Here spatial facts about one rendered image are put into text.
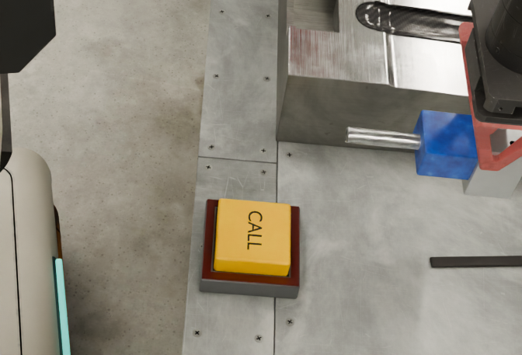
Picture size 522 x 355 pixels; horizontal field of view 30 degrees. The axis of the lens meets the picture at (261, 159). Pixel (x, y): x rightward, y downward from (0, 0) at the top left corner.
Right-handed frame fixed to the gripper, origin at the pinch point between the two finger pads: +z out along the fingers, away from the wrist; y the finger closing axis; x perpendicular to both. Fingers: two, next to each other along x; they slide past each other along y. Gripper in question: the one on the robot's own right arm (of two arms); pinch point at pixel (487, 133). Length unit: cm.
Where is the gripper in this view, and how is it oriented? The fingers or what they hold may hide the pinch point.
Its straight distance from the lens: 74.2
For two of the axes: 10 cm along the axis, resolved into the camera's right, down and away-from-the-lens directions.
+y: 0.2, -7.8, 6.3
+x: -9.9, -0.9, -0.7
